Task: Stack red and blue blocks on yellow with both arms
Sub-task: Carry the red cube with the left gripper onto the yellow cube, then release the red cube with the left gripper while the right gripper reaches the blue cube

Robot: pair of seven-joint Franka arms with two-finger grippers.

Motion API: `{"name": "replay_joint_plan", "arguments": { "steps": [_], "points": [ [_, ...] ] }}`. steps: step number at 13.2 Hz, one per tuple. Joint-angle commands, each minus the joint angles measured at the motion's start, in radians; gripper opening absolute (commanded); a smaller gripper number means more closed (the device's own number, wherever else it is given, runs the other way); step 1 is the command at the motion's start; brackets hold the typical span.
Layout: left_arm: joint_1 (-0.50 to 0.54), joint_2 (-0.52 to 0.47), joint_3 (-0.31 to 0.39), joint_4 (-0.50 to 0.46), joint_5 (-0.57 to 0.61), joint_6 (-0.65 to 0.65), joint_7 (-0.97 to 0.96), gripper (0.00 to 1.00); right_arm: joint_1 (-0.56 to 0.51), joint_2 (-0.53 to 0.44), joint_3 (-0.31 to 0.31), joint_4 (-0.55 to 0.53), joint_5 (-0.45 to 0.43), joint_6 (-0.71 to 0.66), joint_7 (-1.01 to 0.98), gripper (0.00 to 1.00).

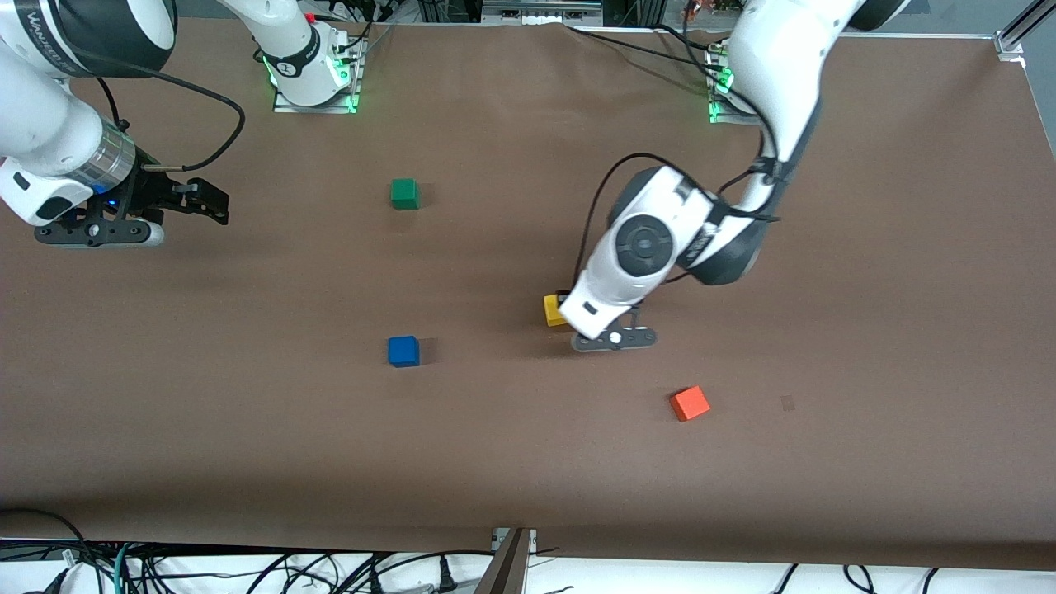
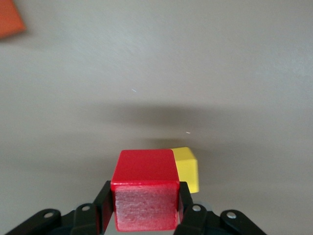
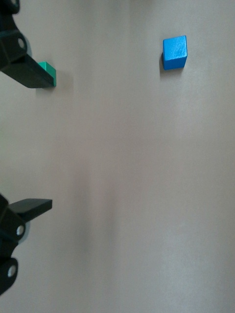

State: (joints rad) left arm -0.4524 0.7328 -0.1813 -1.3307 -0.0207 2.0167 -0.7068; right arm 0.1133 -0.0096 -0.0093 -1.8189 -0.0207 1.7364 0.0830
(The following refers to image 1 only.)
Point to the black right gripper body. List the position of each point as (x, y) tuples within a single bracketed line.
[(152, 192)]

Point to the blue wooden block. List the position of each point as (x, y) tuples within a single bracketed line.
[(403, 352)]

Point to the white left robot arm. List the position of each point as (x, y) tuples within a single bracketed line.
[(784, 66)]

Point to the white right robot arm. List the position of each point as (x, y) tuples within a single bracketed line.
[(49, 115)]

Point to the yellow wooden block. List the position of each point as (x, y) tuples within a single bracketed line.
[(553, 312)]

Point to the orange wooden block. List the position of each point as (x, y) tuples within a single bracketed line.
[(690, 403)]

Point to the green wooden block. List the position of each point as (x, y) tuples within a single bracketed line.
[(404, 195)]

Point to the brown paper table cover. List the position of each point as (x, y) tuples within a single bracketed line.
[(247, 429)]

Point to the aluminium profile beam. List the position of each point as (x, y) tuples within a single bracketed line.
[(503, 569)]

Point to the black power plug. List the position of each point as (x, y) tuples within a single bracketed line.
[(446, 576)]

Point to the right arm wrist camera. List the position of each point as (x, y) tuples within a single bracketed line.
[(99, 233)]

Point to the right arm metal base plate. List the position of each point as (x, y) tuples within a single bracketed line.
[(318, 108)]

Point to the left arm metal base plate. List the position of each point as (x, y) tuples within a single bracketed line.
[(719, 115)]

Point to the white metal bracket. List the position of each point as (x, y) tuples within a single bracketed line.
[(530, 540)]

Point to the silver corner bracket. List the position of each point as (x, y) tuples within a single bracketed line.
[(1011, 45)]

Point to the aluminium frame profile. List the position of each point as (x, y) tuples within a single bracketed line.
[(1023, 21)]

